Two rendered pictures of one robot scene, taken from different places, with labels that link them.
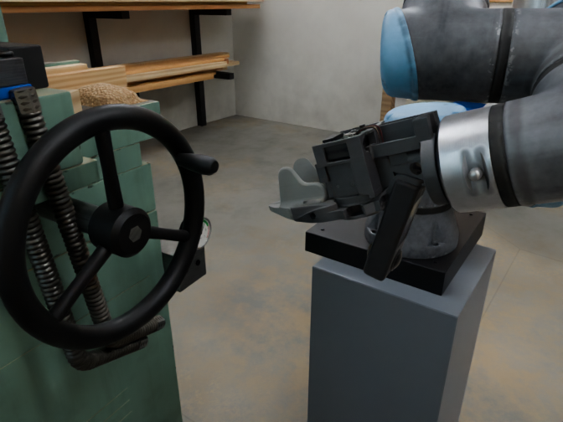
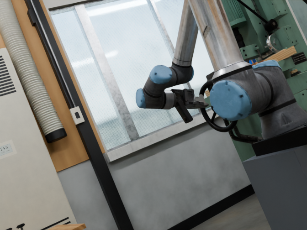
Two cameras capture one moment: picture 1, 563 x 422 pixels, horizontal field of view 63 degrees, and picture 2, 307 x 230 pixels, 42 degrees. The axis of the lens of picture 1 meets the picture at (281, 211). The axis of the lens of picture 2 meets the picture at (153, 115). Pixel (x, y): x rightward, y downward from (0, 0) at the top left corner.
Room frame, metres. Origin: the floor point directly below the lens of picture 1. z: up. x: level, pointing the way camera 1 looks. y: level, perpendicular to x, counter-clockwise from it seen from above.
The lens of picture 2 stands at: (1.20, -1.85, 0.74)
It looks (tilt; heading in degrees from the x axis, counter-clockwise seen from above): 4 degrees up; 118
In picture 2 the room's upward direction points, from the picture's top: 23 degrees counter-clockwise
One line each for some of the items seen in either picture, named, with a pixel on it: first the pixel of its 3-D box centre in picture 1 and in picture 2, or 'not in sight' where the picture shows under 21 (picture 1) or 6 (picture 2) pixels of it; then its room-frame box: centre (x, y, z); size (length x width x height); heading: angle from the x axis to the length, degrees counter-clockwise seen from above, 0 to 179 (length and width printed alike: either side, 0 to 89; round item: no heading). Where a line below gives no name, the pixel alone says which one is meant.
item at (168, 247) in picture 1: (171, 257); not in sight; (0.81, 0.22, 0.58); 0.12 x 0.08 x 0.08; 59
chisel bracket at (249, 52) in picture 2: not in sight; (247, 54); (0.67, 0.50, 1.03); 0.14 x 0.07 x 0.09; 59
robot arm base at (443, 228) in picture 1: (412, 214); (281, 117); (0.87, -0.27, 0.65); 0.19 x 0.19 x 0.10
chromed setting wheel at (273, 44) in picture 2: not in sight; (275, 42); (0.84, 0.53, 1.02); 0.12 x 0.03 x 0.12; 59
